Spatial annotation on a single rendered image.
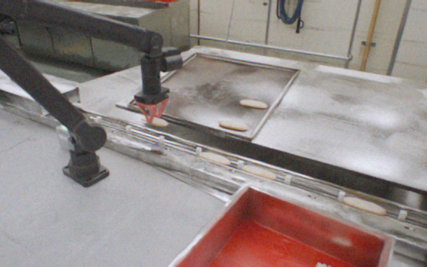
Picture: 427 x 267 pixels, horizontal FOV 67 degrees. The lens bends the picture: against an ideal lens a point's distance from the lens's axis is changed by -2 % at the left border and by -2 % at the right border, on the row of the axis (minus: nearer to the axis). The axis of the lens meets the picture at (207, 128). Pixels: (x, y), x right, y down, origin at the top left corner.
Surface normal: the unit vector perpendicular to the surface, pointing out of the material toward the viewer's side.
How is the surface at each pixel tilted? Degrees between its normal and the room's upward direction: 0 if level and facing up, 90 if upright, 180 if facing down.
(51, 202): 0
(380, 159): 10
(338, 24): 90
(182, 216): 0
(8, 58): 88
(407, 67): 90
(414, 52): 90
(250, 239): 0
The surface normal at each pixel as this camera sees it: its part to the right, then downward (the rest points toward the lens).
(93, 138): 0.63, 0.37
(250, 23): -0.49, 0.40
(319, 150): -0.07, -0.80
